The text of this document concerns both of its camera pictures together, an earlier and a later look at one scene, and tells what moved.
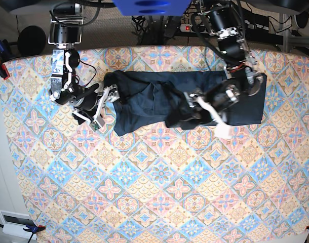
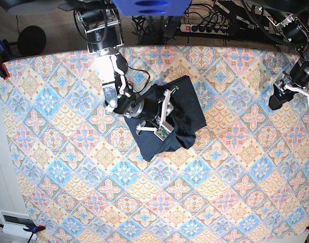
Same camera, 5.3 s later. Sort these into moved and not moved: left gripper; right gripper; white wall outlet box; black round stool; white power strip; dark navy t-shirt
Moved: left gripper; right gripper; dark navy t-shirt
Not moved: white wall outlet box; black round stool; white power strip
